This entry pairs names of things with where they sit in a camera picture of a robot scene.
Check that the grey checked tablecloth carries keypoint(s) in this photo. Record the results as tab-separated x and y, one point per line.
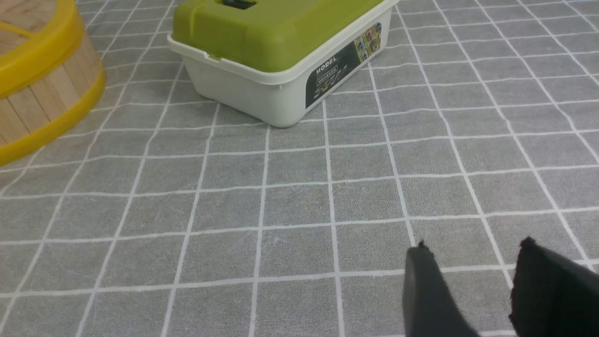
164	213

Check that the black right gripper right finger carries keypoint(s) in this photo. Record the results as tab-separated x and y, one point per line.
553	296

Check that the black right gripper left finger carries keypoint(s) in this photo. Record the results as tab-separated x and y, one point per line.
429	309

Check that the green and white storage box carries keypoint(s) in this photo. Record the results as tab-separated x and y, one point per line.
275	60

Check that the bamboo steamer basket yellow rim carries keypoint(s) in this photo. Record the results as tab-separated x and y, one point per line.
51	75

